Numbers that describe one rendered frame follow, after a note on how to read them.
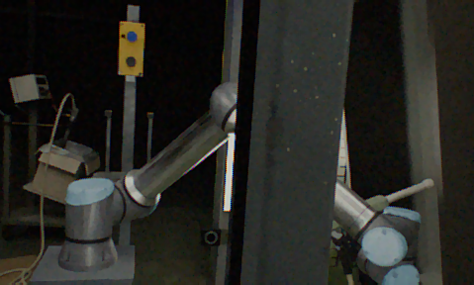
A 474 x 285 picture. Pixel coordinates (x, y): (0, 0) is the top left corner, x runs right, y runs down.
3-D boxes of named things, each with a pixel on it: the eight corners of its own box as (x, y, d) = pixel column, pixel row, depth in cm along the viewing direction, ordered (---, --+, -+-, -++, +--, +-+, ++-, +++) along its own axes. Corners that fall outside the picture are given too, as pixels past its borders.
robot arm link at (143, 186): (89, 196, 165) (233, 68, 131) (124, 189, 180) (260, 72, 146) (107, 233, 162) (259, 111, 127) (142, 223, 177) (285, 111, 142)
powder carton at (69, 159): (46, 173, 390) (60, 132, 386) (93, 192, 393) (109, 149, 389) (18, 186, 337) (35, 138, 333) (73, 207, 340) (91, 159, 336)
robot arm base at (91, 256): (52, 272, 143) (53, 241, 142) (62, 250, 161) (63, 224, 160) (115, 271, 147) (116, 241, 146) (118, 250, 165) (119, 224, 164)
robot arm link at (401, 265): (426, 263, 114) (419, 300, 116) (396, 244, 126) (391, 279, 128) (392, 263, 112) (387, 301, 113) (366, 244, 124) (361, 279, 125)
